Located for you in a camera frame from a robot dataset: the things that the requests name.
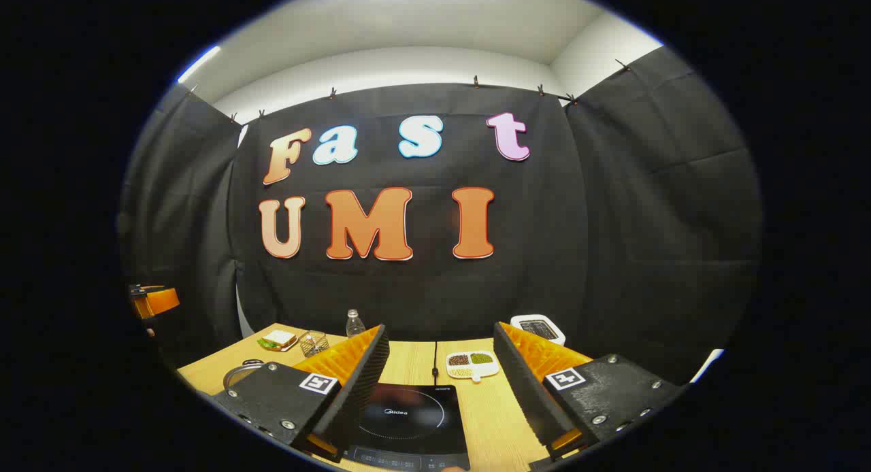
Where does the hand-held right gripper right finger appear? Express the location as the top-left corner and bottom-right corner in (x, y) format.
(493, 321), (685, 470)

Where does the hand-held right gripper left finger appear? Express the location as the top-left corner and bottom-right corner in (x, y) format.
(211, 324), (391, 462)

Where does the black induction cooktop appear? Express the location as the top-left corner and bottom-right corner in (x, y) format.
(344, 384), (472, 472)

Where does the steel pot with black handles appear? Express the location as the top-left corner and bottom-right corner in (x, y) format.
(223, 358), (267, 392)

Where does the white divided bean dish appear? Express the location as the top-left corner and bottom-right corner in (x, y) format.
(446, 350), (501, 383)

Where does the white toaster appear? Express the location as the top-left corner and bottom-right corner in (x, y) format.
(510, 314), (567, 347)

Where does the sandwich with lettuce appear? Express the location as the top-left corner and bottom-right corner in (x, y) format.
(257, 330), (299, 352)

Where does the black backdrop cloth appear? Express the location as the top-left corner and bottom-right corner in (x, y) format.
(117, 47), (763, 384)

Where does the wire mesh utensil basket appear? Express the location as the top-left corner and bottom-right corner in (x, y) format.
(298, 330), (331, 358)

